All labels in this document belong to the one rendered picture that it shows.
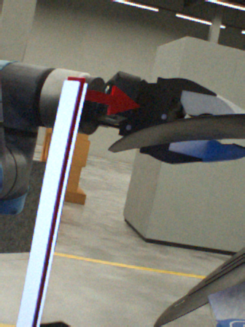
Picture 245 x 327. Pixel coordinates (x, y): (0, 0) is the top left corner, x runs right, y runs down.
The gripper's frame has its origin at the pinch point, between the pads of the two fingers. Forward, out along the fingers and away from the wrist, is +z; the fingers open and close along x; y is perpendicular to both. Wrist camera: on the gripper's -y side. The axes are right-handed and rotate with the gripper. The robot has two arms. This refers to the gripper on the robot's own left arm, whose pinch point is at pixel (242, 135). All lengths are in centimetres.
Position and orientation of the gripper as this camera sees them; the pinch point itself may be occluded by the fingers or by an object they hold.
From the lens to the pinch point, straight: 70.0
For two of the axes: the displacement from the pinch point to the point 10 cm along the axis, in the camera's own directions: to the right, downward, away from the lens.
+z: 9.1, 2.1, -3.4
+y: 3.2, 1.2, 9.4
